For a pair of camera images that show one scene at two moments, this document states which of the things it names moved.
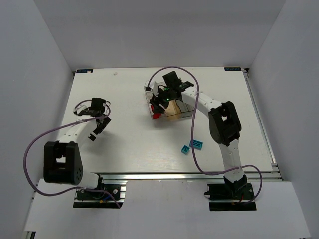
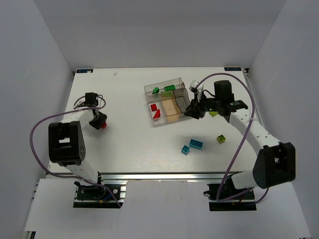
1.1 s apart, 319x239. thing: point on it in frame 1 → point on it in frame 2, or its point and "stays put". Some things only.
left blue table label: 84,70 stays put
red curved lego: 156,115 stays put
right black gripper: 157,104 → 198,107
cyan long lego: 197,144 stays put
